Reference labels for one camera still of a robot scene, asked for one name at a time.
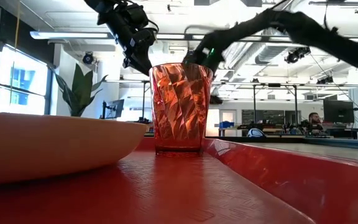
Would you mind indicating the green leafy plant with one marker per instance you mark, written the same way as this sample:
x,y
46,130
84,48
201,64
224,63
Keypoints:
x,y
79,90

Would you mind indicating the small black monitor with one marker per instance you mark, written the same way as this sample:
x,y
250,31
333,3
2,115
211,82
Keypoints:
x,y
114,109

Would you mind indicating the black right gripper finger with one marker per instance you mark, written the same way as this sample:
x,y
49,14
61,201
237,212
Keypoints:
x,y
193,57

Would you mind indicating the round black wall camera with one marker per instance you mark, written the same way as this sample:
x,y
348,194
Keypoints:
x,y
88,58

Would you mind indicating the black metal frame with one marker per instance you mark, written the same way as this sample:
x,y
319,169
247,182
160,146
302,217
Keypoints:
x,y
254,105

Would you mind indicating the silver ventilation duct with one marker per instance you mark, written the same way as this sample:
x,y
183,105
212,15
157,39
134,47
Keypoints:
x,y
270,51

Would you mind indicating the person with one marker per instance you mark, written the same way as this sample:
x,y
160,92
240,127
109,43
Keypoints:
x,y
314,122

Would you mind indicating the red plastic tray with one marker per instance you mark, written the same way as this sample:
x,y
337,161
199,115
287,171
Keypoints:
x,y
182,193

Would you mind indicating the red translucent faceted cup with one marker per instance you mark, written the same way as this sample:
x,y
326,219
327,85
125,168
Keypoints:
x,y
180,109

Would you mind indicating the blue and white ball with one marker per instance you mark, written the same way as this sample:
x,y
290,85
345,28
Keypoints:
x,y
255,133

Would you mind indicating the ceiling track light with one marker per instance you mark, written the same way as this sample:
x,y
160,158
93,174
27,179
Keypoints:
x,y
336,3

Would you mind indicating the orange round plate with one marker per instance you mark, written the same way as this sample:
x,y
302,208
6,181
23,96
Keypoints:
x,y
51,146

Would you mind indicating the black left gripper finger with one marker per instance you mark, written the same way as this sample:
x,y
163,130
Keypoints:
x,y
138,60

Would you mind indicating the black ceiling-mounted camera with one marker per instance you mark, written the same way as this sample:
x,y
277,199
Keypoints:
x,y
295,55
325,80

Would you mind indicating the large black monitor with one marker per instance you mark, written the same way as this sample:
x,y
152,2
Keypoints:
x,y
338,111

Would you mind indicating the blue storage bin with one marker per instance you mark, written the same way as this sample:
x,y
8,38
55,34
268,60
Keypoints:
x,y
226,124

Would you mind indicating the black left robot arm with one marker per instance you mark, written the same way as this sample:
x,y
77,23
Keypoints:
x,y
104,9

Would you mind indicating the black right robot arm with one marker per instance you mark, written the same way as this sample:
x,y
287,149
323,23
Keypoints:
x,y
322,34

